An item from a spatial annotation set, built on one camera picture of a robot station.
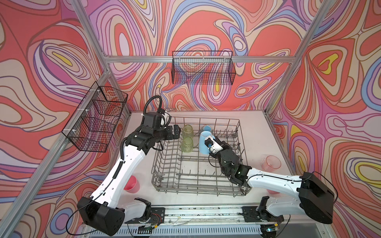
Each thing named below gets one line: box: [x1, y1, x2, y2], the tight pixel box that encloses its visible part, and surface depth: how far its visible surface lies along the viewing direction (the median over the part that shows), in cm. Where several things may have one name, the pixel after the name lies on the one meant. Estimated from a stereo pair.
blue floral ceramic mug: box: [203, 124, 212, 132], surface depth 90 cm
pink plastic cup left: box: [123, 175, 141, 194], surface depth 84 cm
